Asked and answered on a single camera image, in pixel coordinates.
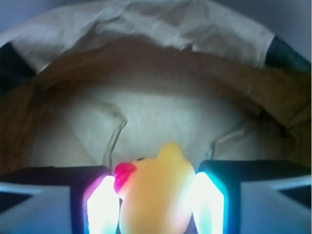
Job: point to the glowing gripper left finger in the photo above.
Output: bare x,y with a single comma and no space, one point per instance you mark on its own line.
59,200

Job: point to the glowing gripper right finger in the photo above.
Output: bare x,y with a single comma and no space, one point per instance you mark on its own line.
252,197

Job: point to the yellow rubber duck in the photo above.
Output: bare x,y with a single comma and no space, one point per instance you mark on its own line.
155,193

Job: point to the brown paper bag bin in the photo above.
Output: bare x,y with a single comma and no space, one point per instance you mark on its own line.
114,80

